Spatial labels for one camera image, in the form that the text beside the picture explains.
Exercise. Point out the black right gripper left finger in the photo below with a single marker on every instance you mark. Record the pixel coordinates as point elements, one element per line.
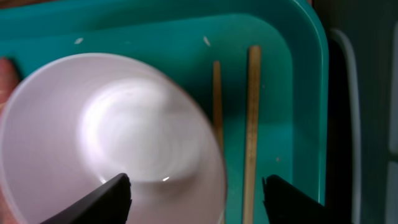
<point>109,203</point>

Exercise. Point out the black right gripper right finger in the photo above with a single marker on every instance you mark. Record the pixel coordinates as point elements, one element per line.
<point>285,204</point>

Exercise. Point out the white bowl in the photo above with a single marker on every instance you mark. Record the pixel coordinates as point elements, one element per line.
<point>79,121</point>

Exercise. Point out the orange carrot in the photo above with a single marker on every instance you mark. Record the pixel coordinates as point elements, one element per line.
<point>9,79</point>

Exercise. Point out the grey plastic dish rack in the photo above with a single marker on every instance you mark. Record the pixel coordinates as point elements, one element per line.
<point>372,94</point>

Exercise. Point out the teal plastic tray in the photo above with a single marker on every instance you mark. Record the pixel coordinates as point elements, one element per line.
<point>183,39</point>

